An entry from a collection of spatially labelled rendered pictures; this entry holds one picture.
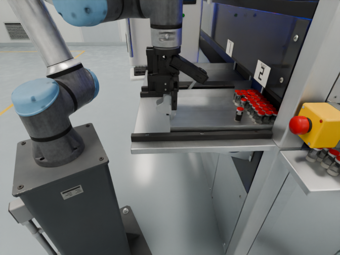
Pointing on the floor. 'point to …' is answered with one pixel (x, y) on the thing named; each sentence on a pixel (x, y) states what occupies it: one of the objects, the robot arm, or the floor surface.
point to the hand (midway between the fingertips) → (174, 115)
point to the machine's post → (268, 191)
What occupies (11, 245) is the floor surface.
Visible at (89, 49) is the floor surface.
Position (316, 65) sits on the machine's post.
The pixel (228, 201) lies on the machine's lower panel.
